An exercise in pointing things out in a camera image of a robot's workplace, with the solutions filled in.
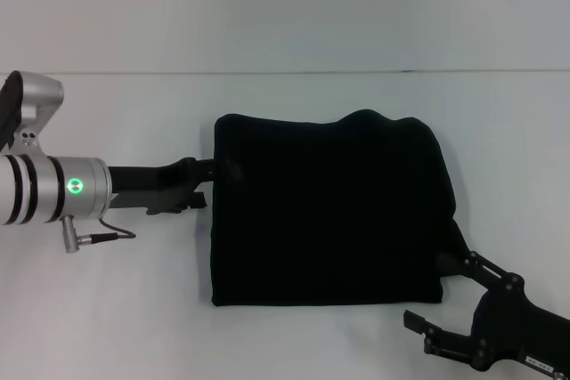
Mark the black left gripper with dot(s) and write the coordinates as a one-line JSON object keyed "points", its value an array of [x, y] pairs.
{"points": [[147, 186]]}

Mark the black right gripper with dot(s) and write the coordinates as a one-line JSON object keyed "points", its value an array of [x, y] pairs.
{"points": [[521, 331]]}

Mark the black shirt with FREE print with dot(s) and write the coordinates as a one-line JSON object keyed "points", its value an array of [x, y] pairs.
{"points": [[329, 211]]}

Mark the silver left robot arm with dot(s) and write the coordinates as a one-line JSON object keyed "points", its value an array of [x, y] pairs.
{"points": [[53, 188]]}

